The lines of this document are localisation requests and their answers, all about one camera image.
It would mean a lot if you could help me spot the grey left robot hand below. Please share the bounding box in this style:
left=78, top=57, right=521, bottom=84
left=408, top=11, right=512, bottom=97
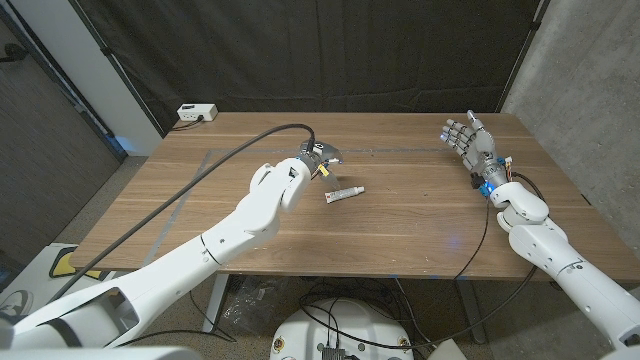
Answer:
left=298, top=140, right=345, bottom=191

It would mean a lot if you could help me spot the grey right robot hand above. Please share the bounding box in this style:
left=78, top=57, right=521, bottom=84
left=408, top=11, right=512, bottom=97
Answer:
left=439, top=109, right=511, bottom=189

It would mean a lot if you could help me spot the white toothpaste tube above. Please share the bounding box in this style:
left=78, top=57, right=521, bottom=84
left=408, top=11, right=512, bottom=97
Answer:
left=324, top=185, right=366, bottom=205

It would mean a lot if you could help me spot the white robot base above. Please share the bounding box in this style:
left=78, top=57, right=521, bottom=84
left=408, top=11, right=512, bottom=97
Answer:
left=269, top=298, right=415, bottom=360

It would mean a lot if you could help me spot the white power strip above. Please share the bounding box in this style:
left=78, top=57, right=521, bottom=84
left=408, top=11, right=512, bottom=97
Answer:
left=176, top=103, right=219, bottom=123

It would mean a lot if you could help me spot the black backdrop curtain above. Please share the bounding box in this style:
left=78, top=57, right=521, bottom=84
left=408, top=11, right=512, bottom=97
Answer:
left=69, top=0, right=551, bottom=136

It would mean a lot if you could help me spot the black backdrop stand pole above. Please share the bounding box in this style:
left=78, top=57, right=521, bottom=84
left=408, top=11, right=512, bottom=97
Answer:
left=67, top=0, right=166, bottom=136
left=494, top=0, right=551, bottom=114

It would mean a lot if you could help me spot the clear plastic bag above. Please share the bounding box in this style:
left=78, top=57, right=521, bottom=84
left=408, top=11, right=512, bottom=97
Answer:
left=222, top=275, right=294, bottom=334

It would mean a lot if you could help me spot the grey table leg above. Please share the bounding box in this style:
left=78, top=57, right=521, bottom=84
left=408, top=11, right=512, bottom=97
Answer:
left=454, top=279, right=487, bottom=345
left=202, top=273, right=231, bottom=335

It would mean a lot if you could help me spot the white panel corner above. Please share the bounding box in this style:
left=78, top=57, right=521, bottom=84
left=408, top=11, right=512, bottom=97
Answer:
left=427, top=335, right=469, bottom=360

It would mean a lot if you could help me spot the white yellow floor mat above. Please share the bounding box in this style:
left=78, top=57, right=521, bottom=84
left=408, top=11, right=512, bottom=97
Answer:
left=0, top=242, right=116, bottom=321

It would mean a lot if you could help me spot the dark wood panel door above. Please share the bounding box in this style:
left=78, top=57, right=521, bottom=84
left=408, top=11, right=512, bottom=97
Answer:
left=0, top=19, right=124, bottom=266

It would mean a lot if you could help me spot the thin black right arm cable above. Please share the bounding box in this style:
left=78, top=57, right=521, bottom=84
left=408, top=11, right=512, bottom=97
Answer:
left=452, top=194, right=491, bottom=281

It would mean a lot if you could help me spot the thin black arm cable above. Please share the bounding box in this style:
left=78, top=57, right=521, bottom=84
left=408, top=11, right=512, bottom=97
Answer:
left=452, top=194, right=491, bottom=281
left=117, top=289, right=239, bottom=349

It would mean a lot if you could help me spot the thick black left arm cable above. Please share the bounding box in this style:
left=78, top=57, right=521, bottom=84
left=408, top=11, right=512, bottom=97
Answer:
left=47, top=122, right=317, bottom=304

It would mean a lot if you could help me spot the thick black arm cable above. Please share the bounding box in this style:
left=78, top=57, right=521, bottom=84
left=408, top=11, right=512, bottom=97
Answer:
left=298, top=170, right=546, bottom=350
left=47, top=122, right=317, bottom=304

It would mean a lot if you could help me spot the black power cable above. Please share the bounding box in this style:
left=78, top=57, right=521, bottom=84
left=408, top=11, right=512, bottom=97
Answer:
left=171, top=115, right=205, bottom=132

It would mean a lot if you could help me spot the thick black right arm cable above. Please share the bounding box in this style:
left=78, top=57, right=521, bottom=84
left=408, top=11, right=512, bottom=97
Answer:
left=298, top=170, right=546, bottom=350

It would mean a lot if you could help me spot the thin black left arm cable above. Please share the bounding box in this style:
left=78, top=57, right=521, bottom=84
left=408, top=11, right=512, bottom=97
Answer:
left=117, top=289, right=239, bottom=349

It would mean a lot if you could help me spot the black door handle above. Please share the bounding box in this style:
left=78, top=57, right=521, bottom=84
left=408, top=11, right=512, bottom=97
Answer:
left=0, top=42, right=30, bottom=64

